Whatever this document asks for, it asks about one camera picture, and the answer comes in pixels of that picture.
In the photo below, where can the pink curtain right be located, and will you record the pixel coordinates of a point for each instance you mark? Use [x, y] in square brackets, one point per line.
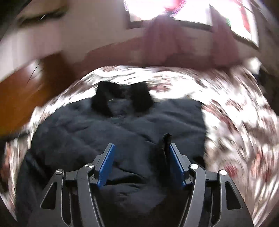
[224, 50]

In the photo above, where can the floral satin bedspread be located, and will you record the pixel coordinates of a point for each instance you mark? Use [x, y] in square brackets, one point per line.
[241, 127]

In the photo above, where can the pink curtain left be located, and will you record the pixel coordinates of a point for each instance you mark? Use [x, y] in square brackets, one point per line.
[164, 37]

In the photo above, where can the brown wooden headboard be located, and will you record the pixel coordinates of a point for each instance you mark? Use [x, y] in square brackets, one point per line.
[34, 84]

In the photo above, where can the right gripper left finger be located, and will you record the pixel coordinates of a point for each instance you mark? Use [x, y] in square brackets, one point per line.
[69, 198]

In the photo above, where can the dark wall shelf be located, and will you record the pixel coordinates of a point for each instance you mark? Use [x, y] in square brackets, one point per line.
[31, 20]

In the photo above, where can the window with dark frame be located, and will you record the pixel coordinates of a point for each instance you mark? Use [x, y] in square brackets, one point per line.
[239, 15]

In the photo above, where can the large black garment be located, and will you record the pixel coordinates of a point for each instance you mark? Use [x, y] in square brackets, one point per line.
[138, 190]

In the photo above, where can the pink curtain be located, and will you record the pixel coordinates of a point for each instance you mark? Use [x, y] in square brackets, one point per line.
[164, 37]
[224, 50]

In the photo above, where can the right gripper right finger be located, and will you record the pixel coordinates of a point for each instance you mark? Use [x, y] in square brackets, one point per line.
[227, 207]

